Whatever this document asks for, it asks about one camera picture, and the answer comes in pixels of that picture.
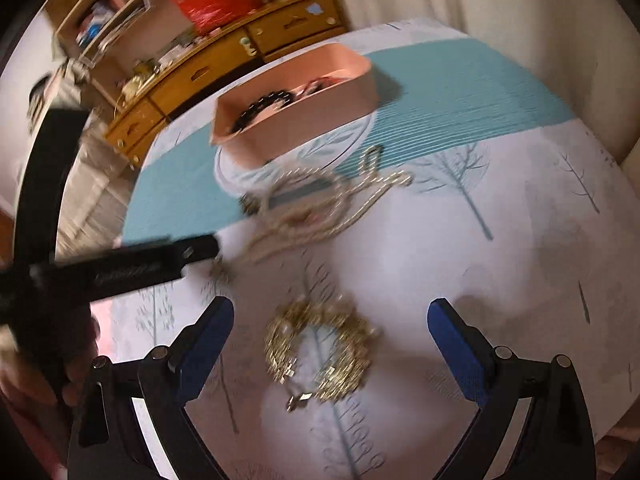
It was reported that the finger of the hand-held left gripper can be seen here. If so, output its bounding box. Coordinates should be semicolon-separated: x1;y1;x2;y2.
29;233;222;305

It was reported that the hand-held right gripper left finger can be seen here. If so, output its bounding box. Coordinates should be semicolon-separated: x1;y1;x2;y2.
66;296;236;480

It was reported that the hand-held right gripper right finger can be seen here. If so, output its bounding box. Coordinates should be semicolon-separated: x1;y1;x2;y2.
426;298;598;480

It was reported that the gold charm bracelet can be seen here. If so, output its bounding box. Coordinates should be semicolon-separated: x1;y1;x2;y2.
264;300;382;414

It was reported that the pearl necklace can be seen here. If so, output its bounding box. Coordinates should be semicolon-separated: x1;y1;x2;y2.
210;167;353;283

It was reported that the pink jewelry box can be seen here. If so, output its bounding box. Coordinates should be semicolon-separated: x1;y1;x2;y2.
210;43;378;166

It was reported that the red and black jewelry piece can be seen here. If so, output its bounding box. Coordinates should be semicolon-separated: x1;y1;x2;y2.
295;76;347;97

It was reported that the person's left hand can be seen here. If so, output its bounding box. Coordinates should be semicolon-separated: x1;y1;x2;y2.
0;317;102;408

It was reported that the tree-printed tablecloth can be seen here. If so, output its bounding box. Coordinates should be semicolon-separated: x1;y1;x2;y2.
120;17;637;480

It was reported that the gold-coloured ornament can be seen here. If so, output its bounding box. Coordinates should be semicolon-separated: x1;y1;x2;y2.
119;60;162;103

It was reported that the wooden drawer cabinet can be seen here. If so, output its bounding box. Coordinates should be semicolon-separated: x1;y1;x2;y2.
102;0;351;171

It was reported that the red plastic bag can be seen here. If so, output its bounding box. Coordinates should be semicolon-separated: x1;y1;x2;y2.
169;0;264;37

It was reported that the gold chain necklace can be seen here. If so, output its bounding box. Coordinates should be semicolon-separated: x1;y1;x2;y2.
320;145;416;241

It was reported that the black bead bracelet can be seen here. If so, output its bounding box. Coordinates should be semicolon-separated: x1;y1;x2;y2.
231;89;296;133

